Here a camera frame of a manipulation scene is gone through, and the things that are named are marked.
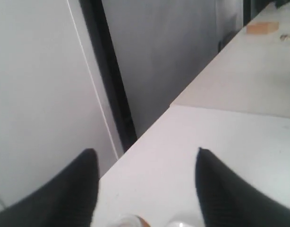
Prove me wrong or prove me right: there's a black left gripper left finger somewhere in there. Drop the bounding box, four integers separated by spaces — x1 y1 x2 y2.
0 148 100 227

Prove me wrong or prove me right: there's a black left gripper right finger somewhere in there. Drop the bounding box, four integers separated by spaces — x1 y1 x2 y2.
195 148 290 227

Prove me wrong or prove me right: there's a soy sauce bottle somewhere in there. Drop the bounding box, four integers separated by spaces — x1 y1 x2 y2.
108 214 150 227

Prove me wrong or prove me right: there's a wooden block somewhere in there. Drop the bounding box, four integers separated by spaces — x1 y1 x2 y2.
246 22 279 35

